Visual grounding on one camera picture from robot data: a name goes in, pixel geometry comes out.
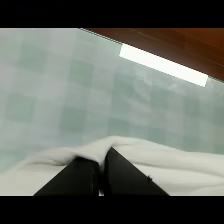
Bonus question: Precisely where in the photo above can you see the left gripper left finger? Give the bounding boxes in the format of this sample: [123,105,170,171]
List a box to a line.
[33,156,101,197]

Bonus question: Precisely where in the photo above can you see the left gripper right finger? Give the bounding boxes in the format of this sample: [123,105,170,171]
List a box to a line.
[102,146,170,197]

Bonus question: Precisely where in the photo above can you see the white garment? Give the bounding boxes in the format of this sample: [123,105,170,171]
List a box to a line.
[0,134,224,197]

